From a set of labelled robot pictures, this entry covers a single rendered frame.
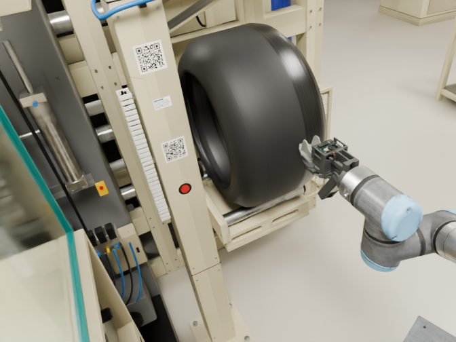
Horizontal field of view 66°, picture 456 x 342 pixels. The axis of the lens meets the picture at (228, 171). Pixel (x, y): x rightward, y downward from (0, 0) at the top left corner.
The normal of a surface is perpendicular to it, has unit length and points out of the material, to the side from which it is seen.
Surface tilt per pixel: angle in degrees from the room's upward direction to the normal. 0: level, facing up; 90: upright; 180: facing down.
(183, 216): 90
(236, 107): 63
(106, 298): 90
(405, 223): 85
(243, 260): 0
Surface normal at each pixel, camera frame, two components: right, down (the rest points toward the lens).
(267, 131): 0.35, 0.19
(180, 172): 0.42, 0.51
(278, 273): -0.13, -0.79
